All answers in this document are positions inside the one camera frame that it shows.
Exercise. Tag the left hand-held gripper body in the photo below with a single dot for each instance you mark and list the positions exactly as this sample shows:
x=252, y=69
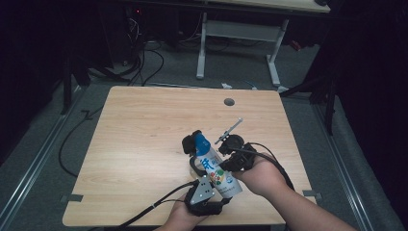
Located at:
x=202, y=192

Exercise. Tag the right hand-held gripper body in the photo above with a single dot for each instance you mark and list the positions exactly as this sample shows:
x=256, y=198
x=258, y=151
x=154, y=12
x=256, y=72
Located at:
x=242, y=157

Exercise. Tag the blue and white milk carton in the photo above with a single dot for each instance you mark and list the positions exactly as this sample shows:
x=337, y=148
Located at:
x=218, y=174

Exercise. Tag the person's right hand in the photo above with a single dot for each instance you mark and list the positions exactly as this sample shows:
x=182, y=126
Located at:
x=263, y=179

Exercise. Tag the person's left hand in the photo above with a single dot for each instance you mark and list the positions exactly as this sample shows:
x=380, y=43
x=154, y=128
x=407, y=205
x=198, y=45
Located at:
x=181, y=219

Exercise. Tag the white paper scrap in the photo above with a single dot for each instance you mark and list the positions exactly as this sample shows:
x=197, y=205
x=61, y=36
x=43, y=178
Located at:
x=226, y=86

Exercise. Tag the grey tape strip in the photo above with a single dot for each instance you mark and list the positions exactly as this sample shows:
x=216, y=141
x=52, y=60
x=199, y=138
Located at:
x=311, y=193
x=72, y=198

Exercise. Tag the black metal stand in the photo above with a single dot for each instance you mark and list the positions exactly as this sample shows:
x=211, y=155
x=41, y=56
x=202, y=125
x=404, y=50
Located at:
x=330, y=109
x=66, y=93

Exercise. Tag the small red object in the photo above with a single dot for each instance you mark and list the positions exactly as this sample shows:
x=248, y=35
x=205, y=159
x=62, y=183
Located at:
x=295, y=45

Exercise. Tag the metal floor rail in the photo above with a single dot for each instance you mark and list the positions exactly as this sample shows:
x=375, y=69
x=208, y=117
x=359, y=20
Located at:
x=345, y=177
x=40, y=153

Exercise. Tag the white metal frame desk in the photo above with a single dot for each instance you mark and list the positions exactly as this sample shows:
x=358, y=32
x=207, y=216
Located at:
x=240, y=30

